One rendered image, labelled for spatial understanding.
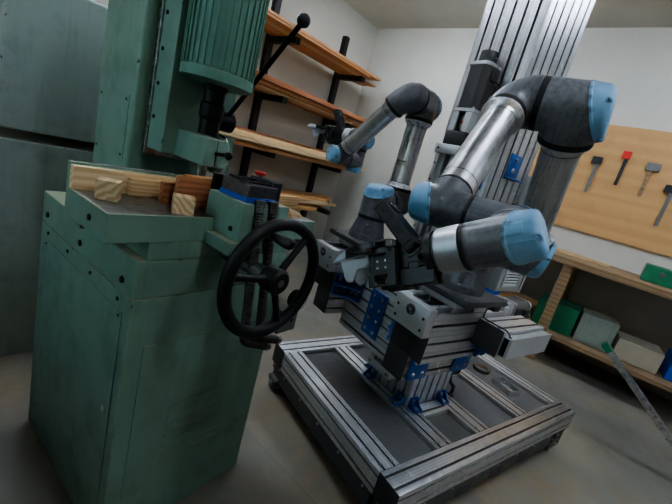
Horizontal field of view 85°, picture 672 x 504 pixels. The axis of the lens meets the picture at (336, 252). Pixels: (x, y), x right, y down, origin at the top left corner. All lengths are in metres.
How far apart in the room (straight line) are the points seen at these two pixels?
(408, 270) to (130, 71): 0.90
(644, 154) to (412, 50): 2.52
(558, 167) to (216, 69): 0.81
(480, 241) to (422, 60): 4.23
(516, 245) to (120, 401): 0.88
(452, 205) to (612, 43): 3.59
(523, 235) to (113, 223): 0.70
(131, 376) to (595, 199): 3.60
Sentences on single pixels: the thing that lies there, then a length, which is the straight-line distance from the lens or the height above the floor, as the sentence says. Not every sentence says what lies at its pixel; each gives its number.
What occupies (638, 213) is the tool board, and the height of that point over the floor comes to 1.31.
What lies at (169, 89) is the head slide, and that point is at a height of 1.16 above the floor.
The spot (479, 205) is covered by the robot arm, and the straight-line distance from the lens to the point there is 0.67.
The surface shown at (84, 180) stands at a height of 0.92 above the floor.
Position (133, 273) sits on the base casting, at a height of 0.77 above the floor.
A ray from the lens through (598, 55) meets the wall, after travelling 4.16.
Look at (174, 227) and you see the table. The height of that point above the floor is 0.87.
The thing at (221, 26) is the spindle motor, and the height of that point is 1.31.
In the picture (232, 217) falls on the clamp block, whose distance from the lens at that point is 0.86.
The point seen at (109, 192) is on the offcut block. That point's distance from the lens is 0.90.
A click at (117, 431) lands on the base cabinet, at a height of 0.37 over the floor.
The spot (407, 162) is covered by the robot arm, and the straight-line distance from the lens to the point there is 1.62.
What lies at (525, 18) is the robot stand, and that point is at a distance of 1.55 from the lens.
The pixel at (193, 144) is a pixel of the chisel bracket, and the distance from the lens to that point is 1.04.
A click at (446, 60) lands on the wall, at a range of 4.59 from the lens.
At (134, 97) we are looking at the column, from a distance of 1.16.
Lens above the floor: 1.10
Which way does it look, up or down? 14 degrees down
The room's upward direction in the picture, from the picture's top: 15 degrees clockwise
